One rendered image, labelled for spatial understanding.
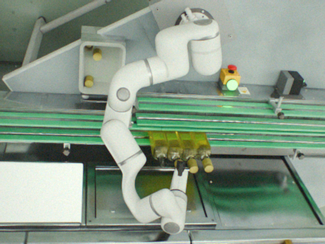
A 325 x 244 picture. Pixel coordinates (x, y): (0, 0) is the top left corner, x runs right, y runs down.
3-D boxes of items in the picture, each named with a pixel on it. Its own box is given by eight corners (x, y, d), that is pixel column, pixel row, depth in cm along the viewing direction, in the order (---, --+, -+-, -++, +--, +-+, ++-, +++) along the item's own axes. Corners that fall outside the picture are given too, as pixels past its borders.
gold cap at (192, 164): (186, 165, 158) (188, 173, 155) (188, 158, 157) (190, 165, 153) (195, 165, 159) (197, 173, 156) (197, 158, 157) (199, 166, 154)
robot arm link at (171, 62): (147, 78, 135) (138, 31, 126) (216, 59, 138) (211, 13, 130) (155, 90, 127) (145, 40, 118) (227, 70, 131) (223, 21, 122)
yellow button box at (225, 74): (217, 81, 182) (221, 90, 176) (221, 66, 178) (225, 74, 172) (232, 82, 183) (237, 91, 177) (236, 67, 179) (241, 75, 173)
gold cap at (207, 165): (200, 164, 159) (203, 172, 156) (203, 157, 157) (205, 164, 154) (209, 165, 160) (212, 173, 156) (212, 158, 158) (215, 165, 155)
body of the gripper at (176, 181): (184, 213, 140) (187, 190, 150) (189, 190, 135) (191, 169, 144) (162, 209, 141) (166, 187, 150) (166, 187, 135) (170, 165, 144)
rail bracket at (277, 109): (265, 102, 176) (276, 119, 166) (269, 87, 172) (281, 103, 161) (273, 102, 177) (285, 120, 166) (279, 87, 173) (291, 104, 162)
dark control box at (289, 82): (275, 85, 187) (282, 94, 180) (280, 69, 183) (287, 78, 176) (292, 86, 189) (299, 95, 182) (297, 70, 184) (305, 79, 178)
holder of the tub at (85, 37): (79, 93, 176) (78, 103, 170) (81, 32, 161) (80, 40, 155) (119, 95, 179) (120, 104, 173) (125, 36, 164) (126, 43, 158)
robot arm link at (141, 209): (144, 146, 129) (180, 203, 130) (114, 163, 134) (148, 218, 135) (134, 155, 121) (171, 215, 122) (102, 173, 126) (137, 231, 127)
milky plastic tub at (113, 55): (78, 83, 173) (78, 93, 166) (80, 32, 160) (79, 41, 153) (120, 85, 176) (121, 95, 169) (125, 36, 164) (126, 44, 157)
